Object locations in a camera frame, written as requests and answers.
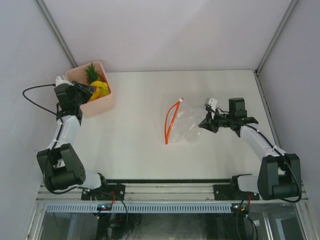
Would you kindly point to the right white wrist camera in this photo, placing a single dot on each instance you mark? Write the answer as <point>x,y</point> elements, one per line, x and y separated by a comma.
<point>210,106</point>

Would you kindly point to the clear zip top bag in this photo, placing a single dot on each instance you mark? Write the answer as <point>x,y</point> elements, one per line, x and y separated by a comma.
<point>181,123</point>

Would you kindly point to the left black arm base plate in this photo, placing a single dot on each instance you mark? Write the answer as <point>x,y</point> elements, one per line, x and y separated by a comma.
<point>109,192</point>

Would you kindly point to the pink plastic bin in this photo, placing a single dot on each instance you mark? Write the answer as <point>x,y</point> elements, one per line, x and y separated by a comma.
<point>100,105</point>

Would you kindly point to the aluminium rail frame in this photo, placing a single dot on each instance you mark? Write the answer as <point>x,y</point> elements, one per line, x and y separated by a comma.
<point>147,193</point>

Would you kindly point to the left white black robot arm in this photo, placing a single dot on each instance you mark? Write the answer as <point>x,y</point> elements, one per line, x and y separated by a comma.
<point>61,167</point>

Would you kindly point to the grey slotted cable duct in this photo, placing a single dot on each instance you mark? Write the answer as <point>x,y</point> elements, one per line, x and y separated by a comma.
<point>138,208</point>

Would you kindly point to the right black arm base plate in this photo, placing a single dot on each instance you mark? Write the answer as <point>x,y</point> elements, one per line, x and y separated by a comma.
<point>226,192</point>

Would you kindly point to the yellow fake banana bunch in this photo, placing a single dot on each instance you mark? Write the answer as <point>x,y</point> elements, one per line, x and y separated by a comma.
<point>102,90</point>

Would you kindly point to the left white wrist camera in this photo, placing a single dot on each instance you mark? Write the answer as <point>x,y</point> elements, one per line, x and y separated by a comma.
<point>60,80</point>

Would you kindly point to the fake pineapple green crown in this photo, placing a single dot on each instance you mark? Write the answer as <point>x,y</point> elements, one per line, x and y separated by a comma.
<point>91,74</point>

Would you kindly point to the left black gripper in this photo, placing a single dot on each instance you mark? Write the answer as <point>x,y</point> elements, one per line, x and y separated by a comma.
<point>87,91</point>

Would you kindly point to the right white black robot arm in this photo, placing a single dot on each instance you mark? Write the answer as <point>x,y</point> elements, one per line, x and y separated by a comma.
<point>279,176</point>

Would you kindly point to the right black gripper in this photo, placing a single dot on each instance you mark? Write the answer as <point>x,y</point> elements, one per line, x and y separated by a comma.
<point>208,125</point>

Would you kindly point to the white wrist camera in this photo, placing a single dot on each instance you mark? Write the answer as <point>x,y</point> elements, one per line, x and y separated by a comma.
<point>210,106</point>
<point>60,80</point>

